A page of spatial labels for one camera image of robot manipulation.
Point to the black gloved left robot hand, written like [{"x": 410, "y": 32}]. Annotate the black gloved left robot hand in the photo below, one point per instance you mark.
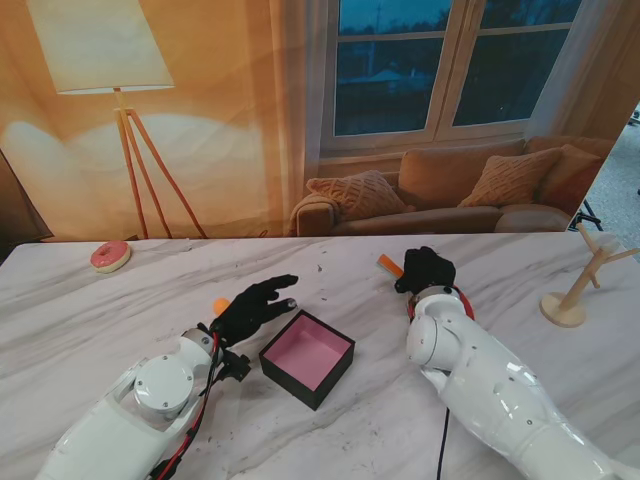
[{"x": 250, "y": 310}]

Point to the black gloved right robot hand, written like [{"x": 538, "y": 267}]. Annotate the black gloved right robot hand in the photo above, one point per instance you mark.
[{"x": 427, "y": 270}]

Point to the black box pink inside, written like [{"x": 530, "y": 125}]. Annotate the black box pink inside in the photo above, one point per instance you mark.
[{"x": 307, "y": 352}]

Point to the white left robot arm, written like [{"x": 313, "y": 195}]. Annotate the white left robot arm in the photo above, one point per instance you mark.
[{"x": 125, "y": 425}]

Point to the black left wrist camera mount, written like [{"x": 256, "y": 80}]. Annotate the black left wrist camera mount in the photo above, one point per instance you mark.
[{"x": 234, "y": 367}]

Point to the printed living room backdrop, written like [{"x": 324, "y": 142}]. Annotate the printed living room backdrop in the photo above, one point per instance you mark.
[{"x": 225, "y": 125}]

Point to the pink frosted donut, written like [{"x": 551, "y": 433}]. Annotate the pink frosted donut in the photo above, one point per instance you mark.
[{"x": 110, "y": 256}]

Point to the orange ping pong ball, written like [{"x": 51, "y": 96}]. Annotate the orange ping pong ball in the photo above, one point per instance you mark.
[{"x": 220, "y": 304}]

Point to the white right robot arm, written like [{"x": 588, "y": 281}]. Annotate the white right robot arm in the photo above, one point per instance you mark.
[{"x": 500, "y": 390}]

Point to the black clamp stand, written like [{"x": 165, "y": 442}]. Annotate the black clamp stand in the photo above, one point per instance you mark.
[{"x": 580, "y": 216}]

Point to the wooden mug tree stand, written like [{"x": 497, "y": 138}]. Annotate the wooden mug tree stand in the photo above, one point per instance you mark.
[{"x": 567, "y": 307}]

